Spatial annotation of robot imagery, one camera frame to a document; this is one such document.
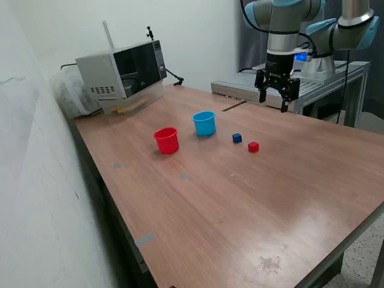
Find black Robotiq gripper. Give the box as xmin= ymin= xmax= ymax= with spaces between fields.
xmin=254 ymin=50 xmax=301 ymax=113

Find aluminium robot mounting table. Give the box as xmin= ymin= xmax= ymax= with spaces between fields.
xmin=211 ymin=58 xmax=371 ymax=128

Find dark tape strip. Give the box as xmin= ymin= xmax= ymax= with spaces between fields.
xmin=221 ymin=101 xmax=248 ymax=112

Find blue plastic cup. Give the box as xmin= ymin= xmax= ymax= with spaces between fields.
xmin=191 ymin=110 xmax=217 ymax=137

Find red plastic cup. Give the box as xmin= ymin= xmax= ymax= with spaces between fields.
xmin=153 ymin=127 xmax=181 ymax=155

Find clear acrylic stand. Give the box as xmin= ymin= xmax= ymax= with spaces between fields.
xmin=100 ymin=20 xmax=165 ymax=115

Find wooden sticks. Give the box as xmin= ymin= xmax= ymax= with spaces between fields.
xmin=110 ymin=97 xmax=149 ymax=115

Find silver microwave oven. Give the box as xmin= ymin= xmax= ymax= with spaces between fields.
xmin=74 ymin=40 xmax=168 ymax=100

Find long grey tape strip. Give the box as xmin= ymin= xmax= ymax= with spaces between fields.
xmin=134 ymin=232 xmax=156 ymax=247

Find clear plastic bag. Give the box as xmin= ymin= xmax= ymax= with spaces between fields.
xmin=49 ymin=67 xmax=103 ymax=118

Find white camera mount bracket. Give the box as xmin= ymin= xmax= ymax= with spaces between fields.
xmin=266 ymin=47 xmax=301 ymax=56

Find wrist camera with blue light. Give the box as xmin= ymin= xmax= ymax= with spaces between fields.
xmin=293 ymin=47 xmax=317 ymax=63

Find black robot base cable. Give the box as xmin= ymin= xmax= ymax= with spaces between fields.
xmin=335 ymin=49 xmax=353 ymax=124

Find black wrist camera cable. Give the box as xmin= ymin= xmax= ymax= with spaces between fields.
xmin=239 ymin=0 xmax=318 ymax=58

